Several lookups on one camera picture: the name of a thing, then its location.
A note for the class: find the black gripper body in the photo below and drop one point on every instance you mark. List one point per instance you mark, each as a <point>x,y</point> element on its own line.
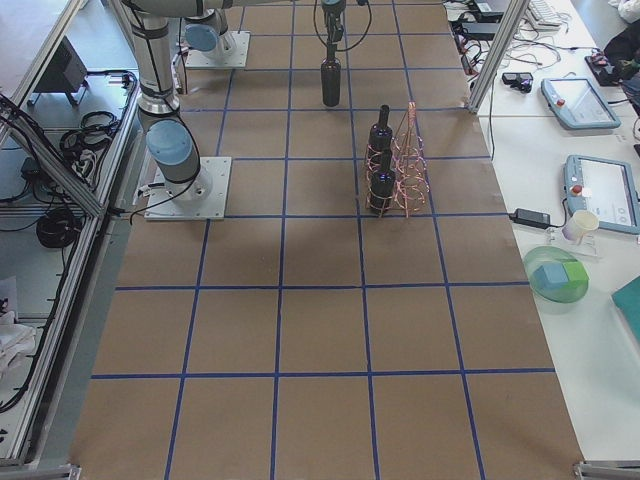
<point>332,25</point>

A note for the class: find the near teach pendant tablet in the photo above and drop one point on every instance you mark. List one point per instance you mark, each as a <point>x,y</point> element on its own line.
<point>605,188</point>

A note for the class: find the dark wine bottle front basket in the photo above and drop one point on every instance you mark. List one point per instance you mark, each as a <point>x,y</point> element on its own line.
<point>382,183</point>

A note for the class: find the dark wine bottle basket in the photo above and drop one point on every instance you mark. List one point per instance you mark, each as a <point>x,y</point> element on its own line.
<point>381,134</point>
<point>382,183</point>

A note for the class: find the copper wire wine basket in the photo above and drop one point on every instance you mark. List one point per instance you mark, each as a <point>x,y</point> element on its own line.
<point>411,187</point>

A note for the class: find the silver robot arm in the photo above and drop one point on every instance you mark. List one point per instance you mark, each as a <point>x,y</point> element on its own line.
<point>167,138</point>
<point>215,19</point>

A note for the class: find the aluminium frame post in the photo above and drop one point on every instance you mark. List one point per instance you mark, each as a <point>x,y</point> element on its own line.
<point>501,41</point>

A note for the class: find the dark wine bottle rear basket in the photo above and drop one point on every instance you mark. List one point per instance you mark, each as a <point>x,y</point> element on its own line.
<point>381,134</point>

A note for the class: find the white paper cup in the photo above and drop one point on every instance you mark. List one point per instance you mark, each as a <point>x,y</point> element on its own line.
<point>580,224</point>

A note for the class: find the green bowl with blocks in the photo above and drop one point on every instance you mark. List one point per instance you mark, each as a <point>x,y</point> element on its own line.
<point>555,274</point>

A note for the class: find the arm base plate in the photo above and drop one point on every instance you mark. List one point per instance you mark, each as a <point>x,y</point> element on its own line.
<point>210,51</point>
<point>205,199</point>

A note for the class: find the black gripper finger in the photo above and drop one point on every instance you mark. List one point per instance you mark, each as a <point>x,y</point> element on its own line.
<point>334,30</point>

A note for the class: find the black power adapter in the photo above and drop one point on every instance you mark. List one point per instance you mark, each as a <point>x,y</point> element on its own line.
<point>530,218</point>

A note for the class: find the teach pendant tablet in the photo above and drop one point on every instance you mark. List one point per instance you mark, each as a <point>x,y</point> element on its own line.
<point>578,104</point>
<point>605,188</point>

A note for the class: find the far teach pendant tablet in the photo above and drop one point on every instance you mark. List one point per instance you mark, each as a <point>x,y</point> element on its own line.
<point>578,104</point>

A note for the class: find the dark wine bottle carried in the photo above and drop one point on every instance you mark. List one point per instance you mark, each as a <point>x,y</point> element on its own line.
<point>330,81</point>

